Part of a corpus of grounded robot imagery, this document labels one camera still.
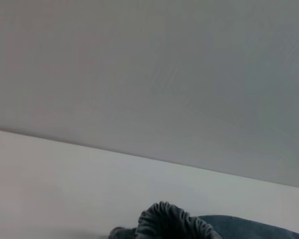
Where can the blue denim shorts with cartoon print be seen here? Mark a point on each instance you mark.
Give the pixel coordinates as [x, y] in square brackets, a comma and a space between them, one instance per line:
[179, 224]

